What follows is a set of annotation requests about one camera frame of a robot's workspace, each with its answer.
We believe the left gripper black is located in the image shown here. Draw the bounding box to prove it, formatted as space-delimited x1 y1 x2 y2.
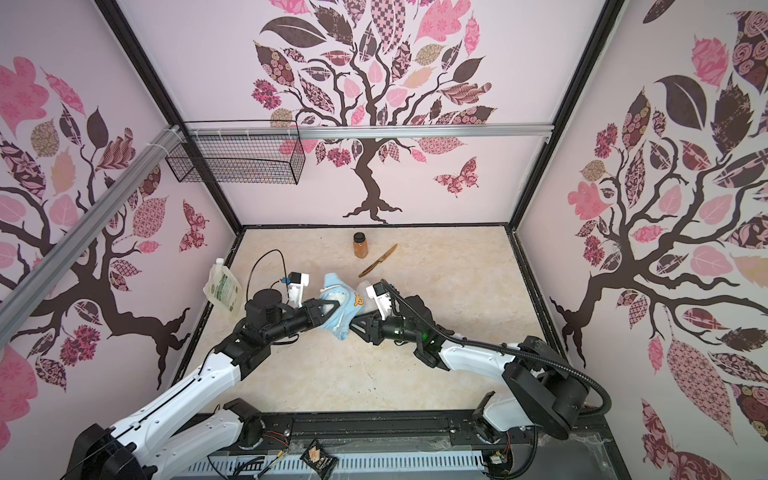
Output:
266 298 340 344

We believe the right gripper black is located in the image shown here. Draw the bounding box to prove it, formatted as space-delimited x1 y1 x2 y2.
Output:
348 309 424 348

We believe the white teddy bear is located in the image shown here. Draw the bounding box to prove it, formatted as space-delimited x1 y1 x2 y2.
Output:
356 282 380 316

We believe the light blue bear hoodie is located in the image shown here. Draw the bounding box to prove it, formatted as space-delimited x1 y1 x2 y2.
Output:
320 273 365 341

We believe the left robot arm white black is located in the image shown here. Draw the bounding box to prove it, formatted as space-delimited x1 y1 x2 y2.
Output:
63 285 365 479

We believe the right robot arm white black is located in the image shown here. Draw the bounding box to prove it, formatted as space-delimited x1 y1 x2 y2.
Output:
350 296 590 440

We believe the wooden knife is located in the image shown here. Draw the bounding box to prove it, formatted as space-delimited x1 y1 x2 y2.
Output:
358 244 398 278

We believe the amber spice jar black lid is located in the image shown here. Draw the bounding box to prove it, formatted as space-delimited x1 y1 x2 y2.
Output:
353 232 369 259

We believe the white green refill pouch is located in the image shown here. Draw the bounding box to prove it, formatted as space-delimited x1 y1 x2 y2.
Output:
203 258 244 319

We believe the small black brown packet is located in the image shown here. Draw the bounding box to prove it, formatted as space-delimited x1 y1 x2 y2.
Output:
300 439 339 480

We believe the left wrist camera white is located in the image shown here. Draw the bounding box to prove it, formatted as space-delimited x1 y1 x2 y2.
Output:
286 272 310 308

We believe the left camera black cable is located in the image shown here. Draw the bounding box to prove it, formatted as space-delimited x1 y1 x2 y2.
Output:
244 248 290 301

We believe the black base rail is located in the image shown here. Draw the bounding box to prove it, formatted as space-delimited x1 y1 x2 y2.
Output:
173 407 607 454

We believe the black wire basket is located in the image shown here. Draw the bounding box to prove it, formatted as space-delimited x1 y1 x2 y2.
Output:
165 120 307 185

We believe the white slotted cable duct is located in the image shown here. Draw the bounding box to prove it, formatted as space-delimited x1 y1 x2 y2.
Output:
176 451 485 479

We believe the rear aluminium rail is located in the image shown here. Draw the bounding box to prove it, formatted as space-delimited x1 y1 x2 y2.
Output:
188 123 554 140

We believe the aluminium rail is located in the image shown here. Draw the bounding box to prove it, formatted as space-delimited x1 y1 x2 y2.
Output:
188 123 554 140
1 126 182 345

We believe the black corrugated cable hose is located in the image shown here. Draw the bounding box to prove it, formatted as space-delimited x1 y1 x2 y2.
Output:
379 278 613 421

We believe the left aluminium rail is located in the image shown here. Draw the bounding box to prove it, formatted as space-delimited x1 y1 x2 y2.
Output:
1 126 182 345

